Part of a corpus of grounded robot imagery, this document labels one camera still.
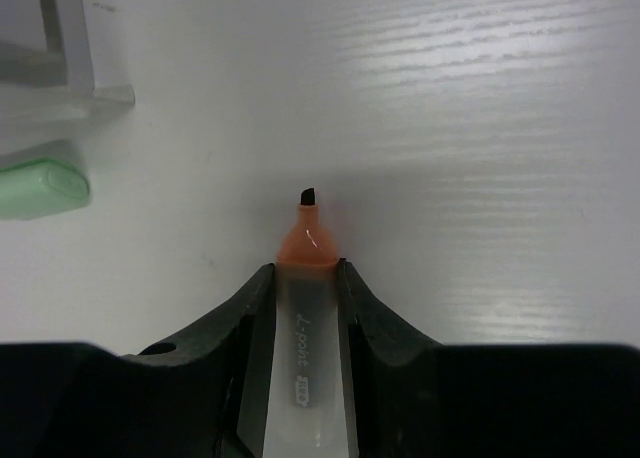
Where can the orange highlighter marker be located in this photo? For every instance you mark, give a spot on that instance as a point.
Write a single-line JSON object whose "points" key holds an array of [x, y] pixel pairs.
{"points": [[306, 391]]}

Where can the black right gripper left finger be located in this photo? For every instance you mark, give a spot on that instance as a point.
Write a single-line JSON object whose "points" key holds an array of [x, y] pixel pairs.
{"points": [[200, 392]]}

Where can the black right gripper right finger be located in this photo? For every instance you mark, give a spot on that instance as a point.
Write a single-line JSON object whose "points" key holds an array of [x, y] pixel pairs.
{"points": [[407, 395]]}

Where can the white slotted organizer box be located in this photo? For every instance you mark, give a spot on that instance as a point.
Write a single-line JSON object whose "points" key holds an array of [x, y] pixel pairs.
{"points": [[52, 69]]}

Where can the green marker cap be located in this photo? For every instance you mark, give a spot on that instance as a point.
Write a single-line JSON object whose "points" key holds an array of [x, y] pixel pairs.
{"points": [[40, 188]]}

